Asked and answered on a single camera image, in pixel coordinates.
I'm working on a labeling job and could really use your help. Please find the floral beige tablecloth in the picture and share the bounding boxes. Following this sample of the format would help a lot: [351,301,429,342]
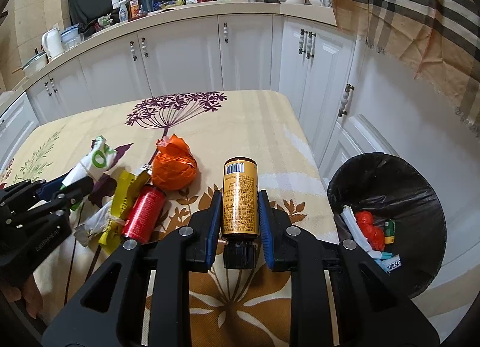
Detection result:
[1,91,338,346]

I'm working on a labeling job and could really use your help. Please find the gold can black cap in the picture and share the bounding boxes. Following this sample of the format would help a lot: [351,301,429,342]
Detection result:
[221,157,260,270]

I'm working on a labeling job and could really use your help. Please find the white paper wrapper trash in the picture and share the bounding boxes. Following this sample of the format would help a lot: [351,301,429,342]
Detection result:
[340,206,402,273]

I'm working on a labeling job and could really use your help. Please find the green battery in bin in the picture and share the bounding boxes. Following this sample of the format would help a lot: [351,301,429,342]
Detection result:
[384,220,395,245]

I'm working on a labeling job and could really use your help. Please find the plaid beige scarf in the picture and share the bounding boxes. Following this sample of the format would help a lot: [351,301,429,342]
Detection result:
[332,0,479,134]

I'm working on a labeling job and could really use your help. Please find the red metal can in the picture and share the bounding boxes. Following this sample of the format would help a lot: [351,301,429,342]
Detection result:
[122,184,166,244]

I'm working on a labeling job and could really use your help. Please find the red bag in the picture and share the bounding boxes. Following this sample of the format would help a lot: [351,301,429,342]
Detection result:
[355,210,385,251]

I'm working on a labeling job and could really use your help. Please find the yellow snack wrapper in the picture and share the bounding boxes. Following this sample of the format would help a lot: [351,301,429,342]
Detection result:
[98,168,151,255]

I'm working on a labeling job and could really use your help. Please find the white kitchen cabinets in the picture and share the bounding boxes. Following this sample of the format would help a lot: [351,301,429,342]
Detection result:
[1,14,479,286]

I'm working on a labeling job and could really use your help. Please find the person's left hand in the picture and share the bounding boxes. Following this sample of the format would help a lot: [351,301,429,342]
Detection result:
[1,275,43,318]

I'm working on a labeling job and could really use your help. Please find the black lined trash bin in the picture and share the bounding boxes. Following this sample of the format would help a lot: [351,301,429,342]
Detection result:
[327,152,447,298]

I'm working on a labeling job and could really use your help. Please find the orange plastic bag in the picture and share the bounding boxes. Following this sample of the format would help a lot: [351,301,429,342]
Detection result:
[151,134,198,192]

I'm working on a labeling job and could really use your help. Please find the white electric kettle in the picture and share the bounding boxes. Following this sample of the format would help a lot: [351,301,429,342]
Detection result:
[41,28,64,61]

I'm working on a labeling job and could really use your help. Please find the orange dish soap bottle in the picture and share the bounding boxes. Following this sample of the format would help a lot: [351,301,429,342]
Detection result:
[128,0,140,19]

